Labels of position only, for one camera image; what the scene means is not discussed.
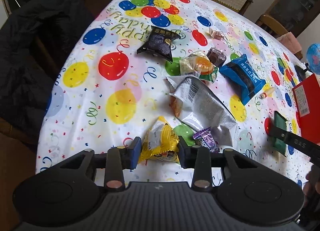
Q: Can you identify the pink cloth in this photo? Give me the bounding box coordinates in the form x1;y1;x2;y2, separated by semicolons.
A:
276;32;304;59

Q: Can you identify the small pink candy packet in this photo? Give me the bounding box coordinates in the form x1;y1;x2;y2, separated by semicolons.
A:
209;27;225;40

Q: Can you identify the wooden chair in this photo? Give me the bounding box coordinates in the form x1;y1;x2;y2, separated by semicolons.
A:
255;14;290;38

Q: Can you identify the blue cake packet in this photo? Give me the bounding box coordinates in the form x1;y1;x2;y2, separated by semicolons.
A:
219;54;266;105

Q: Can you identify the green snack packet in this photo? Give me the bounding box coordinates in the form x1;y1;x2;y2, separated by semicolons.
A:
272;111;290;156

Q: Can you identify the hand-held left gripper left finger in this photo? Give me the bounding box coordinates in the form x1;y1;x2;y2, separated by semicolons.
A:
59;136;142;191

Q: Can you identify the black snack packet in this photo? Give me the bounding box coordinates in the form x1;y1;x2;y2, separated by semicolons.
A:
137;27;181;63

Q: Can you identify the brown cake in clear wrap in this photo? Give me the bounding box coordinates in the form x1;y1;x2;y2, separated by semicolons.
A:
207;47;227;67

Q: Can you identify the red box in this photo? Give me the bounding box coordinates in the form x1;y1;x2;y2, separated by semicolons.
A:
292;74;320;144

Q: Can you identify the large silver snack bag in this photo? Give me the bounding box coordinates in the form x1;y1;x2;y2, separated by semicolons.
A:
164;76;239;146

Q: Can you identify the purple candy packet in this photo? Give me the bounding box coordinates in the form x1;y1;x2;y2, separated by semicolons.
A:
192;126;220;153

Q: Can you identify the small orange snack packet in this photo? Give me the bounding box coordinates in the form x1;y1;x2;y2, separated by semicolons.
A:
170;96;183;118

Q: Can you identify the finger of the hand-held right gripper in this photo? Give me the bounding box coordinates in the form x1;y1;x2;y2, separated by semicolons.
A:
267;125;298;146

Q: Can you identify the balloon print tablecloth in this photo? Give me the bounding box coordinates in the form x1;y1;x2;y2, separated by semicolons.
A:
35;0;320;189

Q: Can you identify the green orange pastry packet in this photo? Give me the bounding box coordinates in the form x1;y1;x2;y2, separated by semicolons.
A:
179;51;219;84

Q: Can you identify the blue desk globe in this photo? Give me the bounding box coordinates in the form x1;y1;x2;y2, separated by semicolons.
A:
294;43;320;82

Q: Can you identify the yellow snack packet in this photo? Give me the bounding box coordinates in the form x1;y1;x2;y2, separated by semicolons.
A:
140;116;181;164

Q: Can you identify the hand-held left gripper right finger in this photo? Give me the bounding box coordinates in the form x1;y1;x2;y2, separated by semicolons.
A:
177;135;260;191

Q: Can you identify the dark glass cabinet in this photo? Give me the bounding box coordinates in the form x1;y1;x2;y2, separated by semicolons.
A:
265;0;320;37

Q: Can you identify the black jacket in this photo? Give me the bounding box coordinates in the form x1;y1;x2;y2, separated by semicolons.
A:
0;0;94;144

